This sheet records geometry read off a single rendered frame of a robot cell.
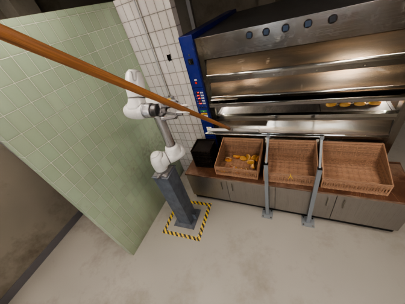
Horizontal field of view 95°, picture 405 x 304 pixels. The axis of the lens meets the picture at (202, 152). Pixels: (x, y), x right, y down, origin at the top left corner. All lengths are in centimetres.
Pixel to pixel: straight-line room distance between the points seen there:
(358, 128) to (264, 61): 121
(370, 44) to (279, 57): 67
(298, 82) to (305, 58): 23
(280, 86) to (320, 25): 57
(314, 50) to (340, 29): 21
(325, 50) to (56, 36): 228
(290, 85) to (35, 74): 223
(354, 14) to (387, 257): 227
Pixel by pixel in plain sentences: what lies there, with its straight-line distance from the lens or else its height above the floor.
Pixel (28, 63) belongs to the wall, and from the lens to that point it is 202.
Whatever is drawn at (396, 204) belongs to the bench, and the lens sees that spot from 255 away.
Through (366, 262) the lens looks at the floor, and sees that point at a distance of 275.
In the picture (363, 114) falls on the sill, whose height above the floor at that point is 118.
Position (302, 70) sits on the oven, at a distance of 215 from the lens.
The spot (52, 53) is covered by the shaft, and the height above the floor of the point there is 237.
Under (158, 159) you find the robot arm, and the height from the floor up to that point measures 123.
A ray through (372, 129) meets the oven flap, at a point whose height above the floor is 100.
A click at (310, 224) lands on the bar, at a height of 1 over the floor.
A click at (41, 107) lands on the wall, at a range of 199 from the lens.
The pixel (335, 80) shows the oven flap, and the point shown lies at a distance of 223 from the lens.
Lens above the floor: 239
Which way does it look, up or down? 38 degrees down
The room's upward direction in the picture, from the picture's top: 17 degrees counter-clockwise
